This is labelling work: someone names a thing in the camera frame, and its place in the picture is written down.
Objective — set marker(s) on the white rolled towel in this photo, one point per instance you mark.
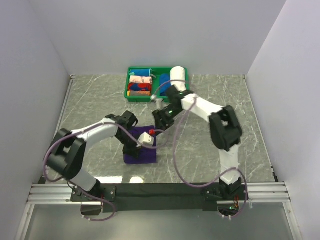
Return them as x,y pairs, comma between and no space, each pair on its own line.
178,78

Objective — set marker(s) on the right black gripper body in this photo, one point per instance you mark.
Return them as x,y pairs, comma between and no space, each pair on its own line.
168,114

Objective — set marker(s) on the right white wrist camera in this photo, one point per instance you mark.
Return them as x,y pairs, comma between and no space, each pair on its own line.
159,102

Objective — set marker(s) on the right aluminium side rail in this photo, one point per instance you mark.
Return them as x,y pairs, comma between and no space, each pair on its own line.
275,177

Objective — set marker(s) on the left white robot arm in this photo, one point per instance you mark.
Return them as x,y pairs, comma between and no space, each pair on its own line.
66,153

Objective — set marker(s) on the aluminium side rail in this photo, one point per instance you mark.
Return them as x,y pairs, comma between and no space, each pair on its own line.
275,177
72,78

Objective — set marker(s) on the orange grey rolled towel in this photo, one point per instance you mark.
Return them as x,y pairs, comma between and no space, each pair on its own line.
132,93

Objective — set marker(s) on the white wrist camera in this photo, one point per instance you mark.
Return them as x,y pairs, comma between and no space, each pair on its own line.
145,140
159,102

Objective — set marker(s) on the red blue rolled towel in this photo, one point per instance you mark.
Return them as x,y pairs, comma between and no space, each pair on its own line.
145,87

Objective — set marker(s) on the aluminium front rail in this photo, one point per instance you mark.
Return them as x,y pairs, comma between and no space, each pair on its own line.
60,194

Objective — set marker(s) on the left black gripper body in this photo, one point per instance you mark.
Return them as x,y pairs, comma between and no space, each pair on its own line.
130,144

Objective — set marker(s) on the left aluminium side rail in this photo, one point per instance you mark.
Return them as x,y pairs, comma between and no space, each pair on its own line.
72,78

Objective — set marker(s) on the teal blue rolled towel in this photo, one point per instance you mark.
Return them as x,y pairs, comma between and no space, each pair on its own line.
142,72

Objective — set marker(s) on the green plastic tray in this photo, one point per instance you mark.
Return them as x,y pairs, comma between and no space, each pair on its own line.
156,72

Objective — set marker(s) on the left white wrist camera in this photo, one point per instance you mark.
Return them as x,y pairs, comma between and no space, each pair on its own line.
145,140

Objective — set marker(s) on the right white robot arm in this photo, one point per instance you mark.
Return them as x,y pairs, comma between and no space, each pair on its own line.
224,127

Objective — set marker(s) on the pink rolled towel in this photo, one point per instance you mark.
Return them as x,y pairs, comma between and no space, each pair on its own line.
141,79

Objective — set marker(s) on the black base bar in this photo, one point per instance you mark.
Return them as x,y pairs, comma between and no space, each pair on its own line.
170,196

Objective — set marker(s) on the purple towel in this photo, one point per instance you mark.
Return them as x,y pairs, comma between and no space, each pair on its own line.
145,156

